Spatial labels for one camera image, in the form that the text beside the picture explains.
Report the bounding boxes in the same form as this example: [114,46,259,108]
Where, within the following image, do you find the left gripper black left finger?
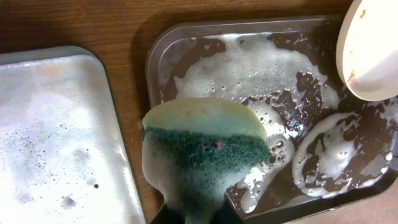
[150,203,185,224]

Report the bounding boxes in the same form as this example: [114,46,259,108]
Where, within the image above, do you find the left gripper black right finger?
[210,194,244,224]

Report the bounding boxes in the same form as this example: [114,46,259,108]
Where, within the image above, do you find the green yellow sponge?
[142,98,271,223]

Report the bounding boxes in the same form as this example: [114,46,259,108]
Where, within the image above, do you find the cream plastic plate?
[336,0,397,101]

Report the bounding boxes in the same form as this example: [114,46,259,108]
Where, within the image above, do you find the black soapy water tray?
[1,46,146,224]

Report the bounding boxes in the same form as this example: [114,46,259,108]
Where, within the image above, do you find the dark brown tray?
[146,16,397,223]

